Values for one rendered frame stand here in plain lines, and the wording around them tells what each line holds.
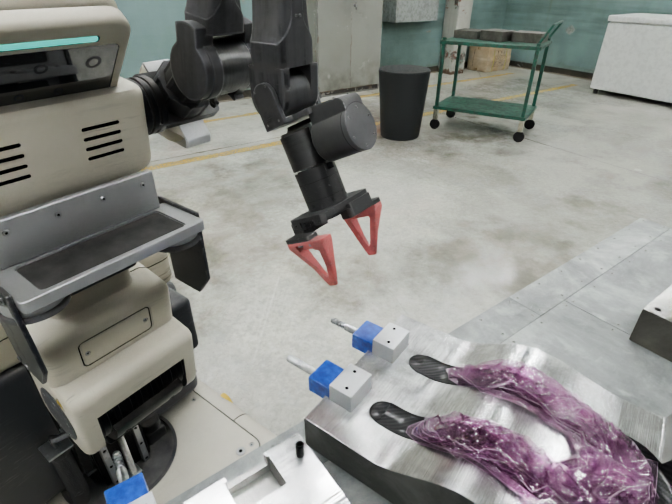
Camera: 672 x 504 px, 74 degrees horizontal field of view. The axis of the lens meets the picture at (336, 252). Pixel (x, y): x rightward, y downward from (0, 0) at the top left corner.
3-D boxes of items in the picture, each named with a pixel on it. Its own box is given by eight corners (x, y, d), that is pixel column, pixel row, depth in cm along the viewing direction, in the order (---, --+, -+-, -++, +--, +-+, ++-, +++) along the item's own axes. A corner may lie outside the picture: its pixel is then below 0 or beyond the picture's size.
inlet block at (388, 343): (322, 340, 74) (322, 315, 71) (340, 324, 77) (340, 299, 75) (391, 375, 67) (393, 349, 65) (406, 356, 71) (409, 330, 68)
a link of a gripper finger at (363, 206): (398, 246, 66) (377, 186, 63) (372, 267, 61) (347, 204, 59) (364, 250, 70) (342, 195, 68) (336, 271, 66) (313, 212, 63)
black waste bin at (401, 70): (365, 133, 448) (368, 67, 416) (402, 125, 471) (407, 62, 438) (396, 145, 414) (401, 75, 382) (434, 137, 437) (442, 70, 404)
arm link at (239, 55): (200, 58, 69) (170, 63, 65) (230, 16, 62) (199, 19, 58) (230, 112, 70) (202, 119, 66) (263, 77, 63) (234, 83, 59)
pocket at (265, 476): (226, 497, 49) (221, 478, 47) (268, 470, 52) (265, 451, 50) (244, 532, 46) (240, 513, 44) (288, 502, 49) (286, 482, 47)
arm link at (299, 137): (297, 125, 62) (268, 134, 58) (331, 108, 57) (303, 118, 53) (315, 171, 64) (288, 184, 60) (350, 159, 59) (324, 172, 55)
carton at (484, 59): (464, 69, 760) (468, 43, 739) (488, 65, 789) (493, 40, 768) (484, 73, 729) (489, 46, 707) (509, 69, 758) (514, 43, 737)
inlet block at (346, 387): (278, 380, 67) (276, 354, 64) (300, 360, 70) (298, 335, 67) (350, 425, 60) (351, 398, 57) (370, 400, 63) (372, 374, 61)
